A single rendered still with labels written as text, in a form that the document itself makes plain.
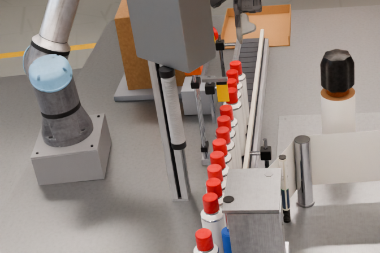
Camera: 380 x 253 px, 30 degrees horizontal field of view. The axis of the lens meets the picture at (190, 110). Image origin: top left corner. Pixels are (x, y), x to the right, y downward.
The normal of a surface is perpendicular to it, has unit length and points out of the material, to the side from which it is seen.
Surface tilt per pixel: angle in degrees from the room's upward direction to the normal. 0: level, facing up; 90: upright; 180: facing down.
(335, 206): 0
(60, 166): 90
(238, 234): 90
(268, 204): 0
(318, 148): 90
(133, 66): 90
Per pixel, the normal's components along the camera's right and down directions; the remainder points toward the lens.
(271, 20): -0.13, -0.85
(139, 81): -0.07, 0.52
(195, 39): 0.73, 0.27
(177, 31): -0.68, 0.45
